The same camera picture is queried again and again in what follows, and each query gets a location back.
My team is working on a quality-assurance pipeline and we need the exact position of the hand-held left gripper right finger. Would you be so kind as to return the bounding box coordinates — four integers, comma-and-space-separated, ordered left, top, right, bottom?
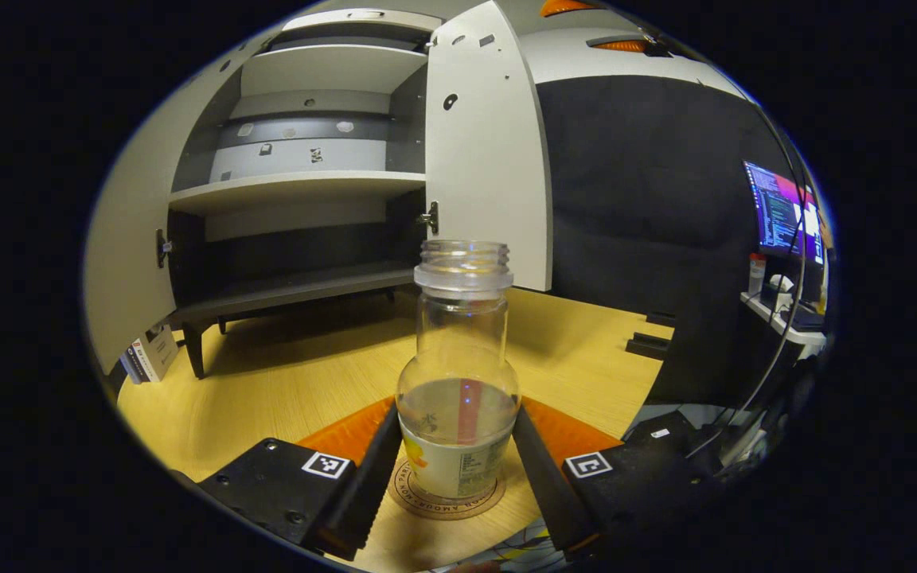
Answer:
510, 396, 726, 562

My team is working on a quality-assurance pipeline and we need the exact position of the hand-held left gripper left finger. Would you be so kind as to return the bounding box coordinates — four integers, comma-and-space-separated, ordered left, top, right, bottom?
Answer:
196, 396, 404, 562

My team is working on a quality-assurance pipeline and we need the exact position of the round brown coaster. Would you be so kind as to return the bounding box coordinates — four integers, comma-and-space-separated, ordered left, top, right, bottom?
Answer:
387, 455, 507, 521

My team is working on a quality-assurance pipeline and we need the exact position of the white cabinet door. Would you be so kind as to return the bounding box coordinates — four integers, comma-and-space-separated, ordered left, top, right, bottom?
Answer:
424, 0, 553, 292
83, 36, 276, 375

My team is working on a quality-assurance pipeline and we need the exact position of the clear glass bottle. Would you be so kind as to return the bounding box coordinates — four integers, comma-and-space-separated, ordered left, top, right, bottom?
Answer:
396, 240, 521, 501

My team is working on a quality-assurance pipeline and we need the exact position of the white and grey cabinet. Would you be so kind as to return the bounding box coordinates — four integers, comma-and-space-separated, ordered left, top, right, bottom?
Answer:
166, 8, 447, 381

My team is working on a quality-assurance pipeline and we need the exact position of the white cabinet drawer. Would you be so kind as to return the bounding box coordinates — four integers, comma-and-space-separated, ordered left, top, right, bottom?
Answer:
282, 8, 443, 34

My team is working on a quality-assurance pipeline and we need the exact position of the colourful patterned fabric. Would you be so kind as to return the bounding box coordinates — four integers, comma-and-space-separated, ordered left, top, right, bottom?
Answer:
427, 517, 567, 573

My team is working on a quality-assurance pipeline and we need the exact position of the black box with white label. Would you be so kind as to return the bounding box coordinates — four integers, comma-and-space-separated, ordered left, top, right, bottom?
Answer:
624, 410, 706, 450

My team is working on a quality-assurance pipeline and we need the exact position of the black backdrop cloth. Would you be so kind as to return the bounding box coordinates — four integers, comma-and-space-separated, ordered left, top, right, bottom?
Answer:
536, 76, 798, 403

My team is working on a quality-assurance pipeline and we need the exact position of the computer monitor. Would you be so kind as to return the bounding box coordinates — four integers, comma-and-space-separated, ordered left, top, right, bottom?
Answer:
743, 161, 825, 265

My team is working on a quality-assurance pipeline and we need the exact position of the white side desk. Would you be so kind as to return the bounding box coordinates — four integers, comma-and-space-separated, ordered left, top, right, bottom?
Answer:
739, 290, 828, 347

